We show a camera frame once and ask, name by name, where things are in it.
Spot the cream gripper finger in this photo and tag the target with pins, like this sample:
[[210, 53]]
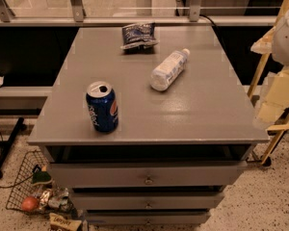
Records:
[[274, 99]]

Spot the clear plastic water bottle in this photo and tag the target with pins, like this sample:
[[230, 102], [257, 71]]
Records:
[[163, 75]]

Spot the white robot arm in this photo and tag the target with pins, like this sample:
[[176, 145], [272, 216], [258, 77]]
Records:
[[276, 42]]

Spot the blue pepsi can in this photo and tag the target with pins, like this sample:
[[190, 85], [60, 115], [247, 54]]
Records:
[[102, 106]]

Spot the top grey drawer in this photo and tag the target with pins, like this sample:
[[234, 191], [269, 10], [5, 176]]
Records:
[[146, 175]]

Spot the grey drawer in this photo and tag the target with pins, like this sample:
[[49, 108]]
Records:
[[146, 175], [146, 200], [146, 218]]

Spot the grey drawer cabinet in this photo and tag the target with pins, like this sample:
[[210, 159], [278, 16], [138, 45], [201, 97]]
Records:
[[203, 116]]

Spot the dark blue chip bag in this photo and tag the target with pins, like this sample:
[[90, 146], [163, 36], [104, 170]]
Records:
[[138, 35]]

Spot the bottom grey drawer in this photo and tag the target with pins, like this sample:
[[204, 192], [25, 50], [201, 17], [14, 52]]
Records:
[[146, 218]]

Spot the middle grey drawer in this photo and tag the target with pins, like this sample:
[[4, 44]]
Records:
[[146, 200]]

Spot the crumpled silver wrapper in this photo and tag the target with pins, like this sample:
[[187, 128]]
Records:
[[55, 199]]

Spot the green sponge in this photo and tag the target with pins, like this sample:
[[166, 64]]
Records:
[[41, 178]]

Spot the yellow chip bag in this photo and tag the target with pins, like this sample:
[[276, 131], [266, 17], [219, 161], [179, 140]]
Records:
[[59, 223]]

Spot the red apple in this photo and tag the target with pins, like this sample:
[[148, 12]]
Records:
[[29, 204]]

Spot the grey metal railing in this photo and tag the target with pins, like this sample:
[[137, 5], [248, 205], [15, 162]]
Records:
[[91, 12]]

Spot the black metal stand leg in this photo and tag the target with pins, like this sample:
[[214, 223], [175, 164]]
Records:
[[5, 146]]

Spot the black wire basket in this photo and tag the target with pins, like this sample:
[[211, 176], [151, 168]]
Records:
[[33, 162]]

